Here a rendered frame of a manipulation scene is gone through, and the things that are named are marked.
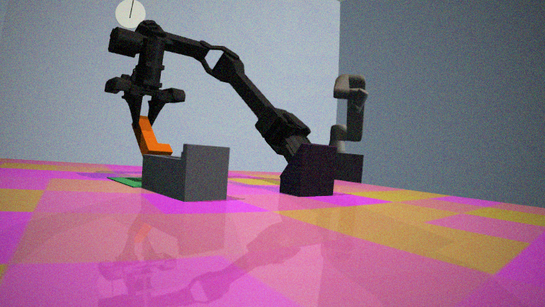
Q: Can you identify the orange l-shaped part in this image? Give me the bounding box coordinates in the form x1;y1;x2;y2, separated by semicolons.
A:
132;115;173;156

